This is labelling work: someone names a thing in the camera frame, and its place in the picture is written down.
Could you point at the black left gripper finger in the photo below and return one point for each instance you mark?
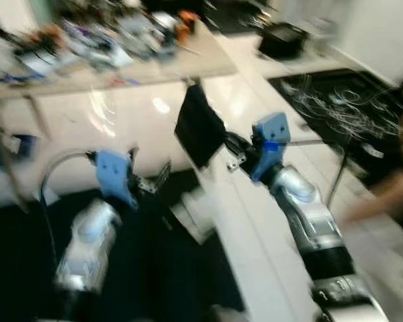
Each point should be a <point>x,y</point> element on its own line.
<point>132,155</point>
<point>163,178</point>

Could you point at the black trash piece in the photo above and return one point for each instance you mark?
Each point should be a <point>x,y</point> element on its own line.
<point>200,124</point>

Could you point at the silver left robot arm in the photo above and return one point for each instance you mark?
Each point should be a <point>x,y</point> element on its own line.
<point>91,248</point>

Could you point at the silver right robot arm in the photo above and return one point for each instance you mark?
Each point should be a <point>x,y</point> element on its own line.
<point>312,221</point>

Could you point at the person's bare forearm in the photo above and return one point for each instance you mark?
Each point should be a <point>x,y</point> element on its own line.
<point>389,194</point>

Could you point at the white boxy object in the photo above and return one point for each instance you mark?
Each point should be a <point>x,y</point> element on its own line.
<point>195,215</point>

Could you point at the cluttered light wooden table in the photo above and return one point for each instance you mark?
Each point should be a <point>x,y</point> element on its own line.
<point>121,70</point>

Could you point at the black rug with white pattern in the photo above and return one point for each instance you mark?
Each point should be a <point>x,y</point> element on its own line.
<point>349,107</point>

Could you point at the black box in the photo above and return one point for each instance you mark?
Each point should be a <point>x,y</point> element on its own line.
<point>283,41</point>

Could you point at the orange object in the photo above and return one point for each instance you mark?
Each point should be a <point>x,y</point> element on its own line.
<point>187,23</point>

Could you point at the grey robot leg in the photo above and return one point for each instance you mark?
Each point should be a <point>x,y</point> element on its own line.
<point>228,314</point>

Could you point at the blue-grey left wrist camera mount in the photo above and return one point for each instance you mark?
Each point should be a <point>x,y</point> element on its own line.
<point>115,174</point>

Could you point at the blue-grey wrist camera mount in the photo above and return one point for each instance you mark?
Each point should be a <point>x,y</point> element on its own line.
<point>270,137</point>
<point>115,174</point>

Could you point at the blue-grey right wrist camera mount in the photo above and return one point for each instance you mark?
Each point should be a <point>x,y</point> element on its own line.
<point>270,137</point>

